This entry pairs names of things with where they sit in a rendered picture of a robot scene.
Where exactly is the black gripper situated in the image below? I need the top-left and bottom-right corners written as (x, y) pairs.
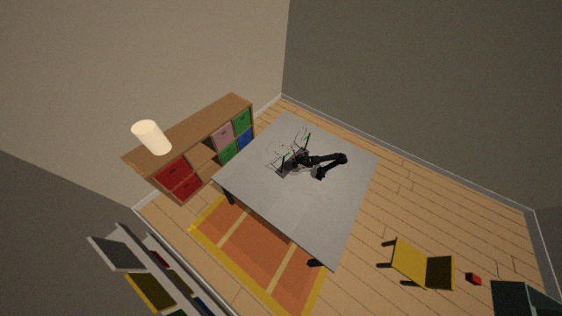
top-left (292, 152), bottom-right (309, 168)

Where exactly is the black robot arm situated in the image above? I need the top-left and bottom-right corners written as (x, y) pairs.
top-left (296, 153), bottom-right (348, 181)

